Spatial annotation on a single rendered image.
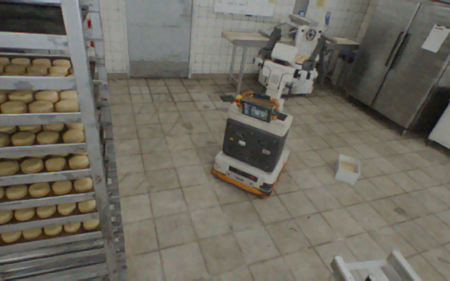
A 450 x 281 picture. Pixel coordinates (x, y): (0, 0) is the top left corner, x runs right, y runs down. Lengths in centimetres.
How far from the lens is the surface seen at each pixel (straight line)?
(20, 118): 78
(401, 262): 148
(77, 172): 86
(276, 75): 252
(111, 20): 465
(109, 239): 103
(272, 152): 242
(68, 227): 108
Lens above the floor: 187
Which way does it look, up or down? 33 degrees down
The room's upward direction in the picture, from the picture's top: 9 degrees clockwise
